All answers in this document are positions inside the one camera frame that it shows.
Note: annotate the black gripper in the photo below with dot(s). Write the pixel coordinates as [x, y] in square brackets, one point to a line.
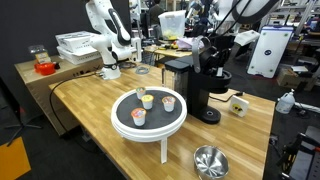
[220, 46]

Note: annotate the black coffee maker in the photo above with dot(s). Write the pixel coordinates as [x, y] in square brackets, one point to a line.
[200, 93]

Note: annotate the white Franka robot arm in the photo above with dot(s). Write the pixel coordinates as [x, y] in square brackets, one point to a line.
[106, 43]

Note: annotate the coffee pod pink lid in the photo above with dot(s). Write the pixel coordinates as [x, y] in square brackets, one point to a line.
[168, 104]

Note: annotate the coffee pod yellow lid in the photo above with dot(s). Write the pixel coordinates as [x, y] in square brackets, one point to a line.
[147, 102]

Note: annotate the coffee pod orange red lid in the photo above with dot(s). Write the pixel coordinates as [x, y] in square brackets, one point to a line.
[138, 117]

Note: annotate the stainless steel pot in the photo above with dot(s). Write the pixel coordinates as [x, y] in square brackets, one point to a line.
[211, 163]

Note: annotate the lavender cloth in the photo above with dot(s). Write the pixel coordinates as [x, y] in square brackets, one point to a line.
[185, 43]

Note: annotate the white box yellow label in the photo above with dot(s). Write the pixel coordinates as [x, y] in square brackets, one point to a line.
[239, 106]

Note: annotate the wooden background table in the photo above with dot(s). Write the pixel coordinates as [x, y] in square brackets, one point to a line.
[173, 53]

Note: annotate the white panel blue logo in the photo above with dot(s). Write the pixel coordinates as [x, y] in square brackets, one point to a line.
[270, 60]

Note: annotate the clear plastic storage bin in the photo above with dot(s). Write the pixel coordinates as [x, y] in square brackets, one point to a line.
[171, 25]

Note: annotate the cardboard box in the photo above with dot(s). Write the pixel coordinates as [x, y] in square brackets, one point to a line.
[288, 78]

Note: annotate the white plastic bottle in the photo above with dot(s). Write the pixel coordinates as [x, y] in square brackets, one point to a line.
[285, 103]

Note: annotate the white round stand black top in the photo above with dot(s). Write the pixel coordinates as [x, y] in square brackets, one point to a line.
[156, 116]

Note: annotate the person in dark shirt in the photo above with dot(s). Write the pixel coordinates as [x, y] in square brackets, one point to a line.
[155, 13]

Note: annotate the black metal cart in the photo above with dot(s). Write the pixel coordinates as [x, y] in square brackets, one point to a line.
[300, 163]

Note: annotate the white flat box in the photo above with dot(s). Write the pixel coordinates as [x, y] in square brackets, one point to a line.
[78, 56]
[75, 40]

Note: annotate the red bowl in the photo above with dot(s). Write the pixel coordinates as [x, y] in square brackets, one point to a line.
[45, 69]

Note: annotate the clear plastic container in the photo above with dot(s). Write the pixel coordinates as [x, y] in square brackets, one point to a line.
[39, 53]

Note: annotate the beige wooden cabinet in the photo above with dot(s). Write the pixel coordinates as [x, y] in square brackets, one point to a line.
[36, 86]

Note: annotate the black tripod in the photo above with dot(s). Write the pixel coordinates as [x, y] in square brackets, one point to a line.
[22, 124]

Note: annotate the orange floor mat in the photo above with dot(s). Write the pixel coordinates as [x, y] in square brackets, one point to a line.
[11, 160]

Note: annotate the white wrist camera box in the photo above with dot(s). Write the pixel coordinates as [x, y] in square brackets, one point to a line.
[246, 37]

